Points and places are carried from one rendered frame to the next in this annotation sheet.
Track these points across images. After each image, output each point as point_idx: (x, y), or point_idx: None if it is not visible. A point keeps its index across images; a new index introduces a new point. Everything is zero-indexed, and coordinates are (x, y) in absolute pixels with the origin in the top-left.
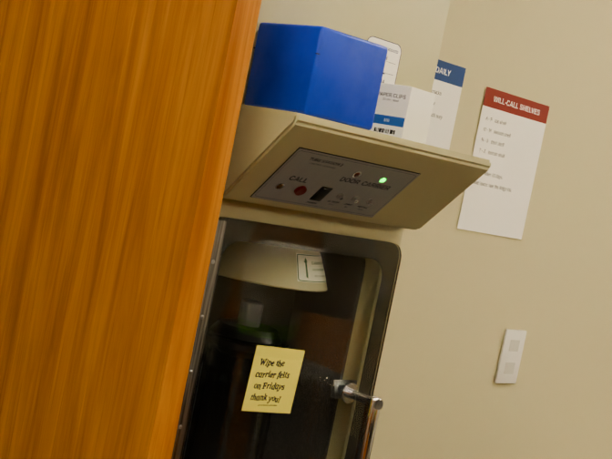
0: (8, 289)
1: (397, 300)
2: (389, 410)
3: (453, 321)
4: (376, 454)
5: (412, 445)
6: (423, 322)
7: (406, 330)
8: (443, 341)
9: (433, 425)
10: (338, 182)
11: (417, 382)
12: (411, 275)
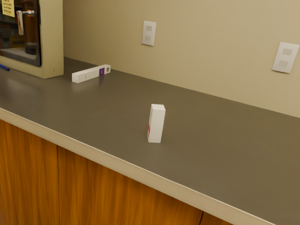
0: None
1: (200, 20)
2: (199, 68)
3: (238, 34)
4: (194, 84)
5: (214, 86)
6: (217, 32)
7: (206, 34)
8: (231, 43)
9: (227, 81)
10: None
11: (215, 59)
12: (207, 9)
